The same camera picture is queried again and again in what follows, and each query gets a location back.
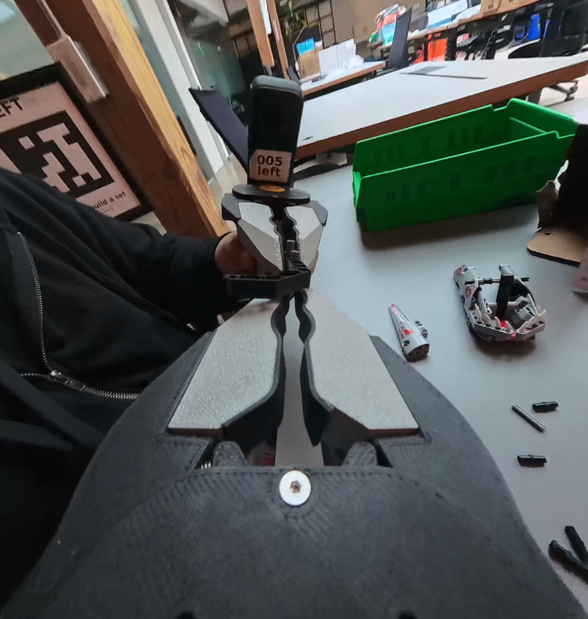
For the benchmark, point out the cardboard lego box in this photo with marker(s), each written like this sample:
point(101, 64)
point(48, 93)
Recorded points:
point(584, 183)

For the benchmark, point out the green plastic bin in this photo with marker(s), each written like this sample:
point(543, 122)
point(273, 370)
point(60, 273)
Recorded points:
point(468, 193)

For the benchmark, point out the black lego pin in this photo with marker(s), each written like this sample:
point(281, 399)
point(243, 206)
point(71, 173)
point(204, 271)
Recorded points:
point(545, 406)
point(532, 460)

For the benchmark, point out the black office chair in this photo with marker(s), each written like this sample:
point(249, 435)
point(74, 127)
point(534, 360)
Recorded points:
point(398, 43)
point(221, 121)

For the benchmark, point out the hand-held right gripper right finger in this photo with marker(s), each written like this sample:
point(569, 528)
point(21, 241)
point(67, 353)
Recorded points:
point(361, 382)

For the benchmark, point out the grey lego panel red stickers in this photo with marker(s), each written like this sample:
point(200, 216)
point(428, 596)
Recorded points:
point(411, 338)

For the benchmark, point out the long grey table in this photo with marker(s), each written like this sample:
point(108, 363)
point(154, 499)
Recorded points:
point(419, 101)

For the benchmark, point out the wooden door frame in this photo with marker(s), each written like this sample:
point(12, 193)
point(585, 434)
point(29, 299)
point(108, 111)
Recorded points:
point(144, 145)

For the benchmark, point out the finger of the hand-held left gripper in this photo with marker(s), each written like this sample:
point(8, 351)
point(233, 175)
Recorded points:
point(255, 232)
point(309, 232)

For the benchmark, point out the person's left hand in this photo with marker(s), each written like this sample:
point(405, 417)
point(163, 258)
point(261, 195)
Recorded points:
point(233, 258)

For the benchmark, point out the black lego connector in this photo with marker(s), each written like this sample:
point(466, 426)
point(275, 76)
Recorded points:
point(578, 544)

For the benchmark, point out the person's left forearm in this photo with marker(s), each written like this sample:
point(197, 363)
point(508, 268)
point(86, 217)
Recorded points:
point(153, 263)

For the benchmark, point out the long black lego piece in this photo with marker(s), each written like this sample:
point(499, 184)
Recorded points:
point(572, 563)

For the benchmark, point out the thin black lego axle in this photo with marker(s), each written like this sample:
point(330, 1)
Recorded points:
point(528, 418)

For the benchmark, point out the brown cardboard box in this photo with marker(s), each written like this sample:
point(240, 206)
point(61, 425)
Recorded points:
point(309, 65)

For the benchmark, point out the grey lego model assembly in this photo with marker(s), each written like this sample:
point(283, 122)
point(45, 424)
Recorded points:
point(497, 314)

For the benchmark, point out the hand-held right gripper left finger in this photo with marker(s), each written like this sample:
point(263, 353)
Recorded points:
point(226, 377)

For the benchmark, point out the black lego technic frame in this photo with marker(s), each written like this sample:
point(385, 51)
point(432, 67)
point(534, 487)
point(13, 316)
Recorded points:
point(255, 286)

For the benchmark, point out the stack of white boxes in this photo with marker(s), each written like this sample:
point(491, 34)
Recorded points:
point(340, 58)

